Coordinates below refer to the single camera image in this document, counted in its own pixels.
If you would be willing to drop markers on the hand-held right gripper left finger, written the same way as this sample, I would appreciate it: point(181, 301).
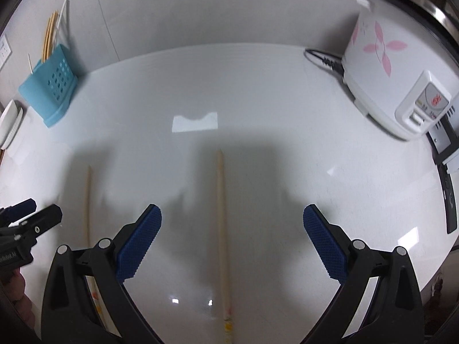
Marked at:
point(140, 243)

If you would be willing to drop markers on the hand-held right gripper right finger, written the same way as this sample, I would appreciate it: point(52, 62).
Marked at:
point(324, 243)

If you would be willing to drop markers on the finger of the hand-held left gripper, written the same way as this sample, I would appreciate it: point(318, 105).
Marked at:
point(23, 208)
point(45, 218)

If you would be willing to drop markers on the cream chopstick red print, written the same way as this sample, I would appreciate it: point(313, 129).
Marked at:
point(222, 240)

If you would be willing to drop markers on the blue plastic utensil holder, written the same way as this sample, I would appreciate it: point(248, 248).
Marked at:
point(53, 89)

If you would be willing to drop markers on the brown chopstick white floral band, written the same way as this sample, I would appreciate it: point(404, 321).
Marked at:
point(46, 43)

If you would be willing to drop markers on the plain brown chopstick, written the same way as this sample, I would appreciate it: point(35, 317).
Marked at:
point(49, 39)

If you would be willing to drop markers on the person's left hand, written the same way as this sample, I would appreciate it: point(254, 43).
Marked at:
point(16, 301)

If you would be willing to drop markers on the white ribbed dish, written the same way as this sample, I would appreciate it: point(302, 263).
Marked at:
point(9, 125)

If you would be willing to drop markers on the white rice cooker pink flowers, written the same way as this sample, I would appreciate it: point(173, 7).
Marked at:
point(387, 64)

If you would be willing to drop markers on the white wall socket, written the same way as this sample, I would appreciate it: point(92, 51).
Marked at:
point(4, 52)

